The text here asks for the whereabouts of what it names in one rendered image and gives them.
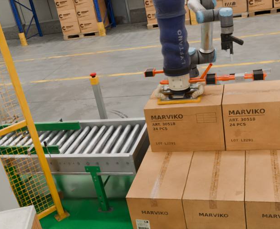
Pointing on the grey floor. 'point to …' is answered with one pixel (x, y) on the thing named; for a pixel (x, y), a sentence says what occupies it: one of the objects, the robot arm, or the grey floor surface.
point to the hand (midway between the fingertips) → (232, 58)
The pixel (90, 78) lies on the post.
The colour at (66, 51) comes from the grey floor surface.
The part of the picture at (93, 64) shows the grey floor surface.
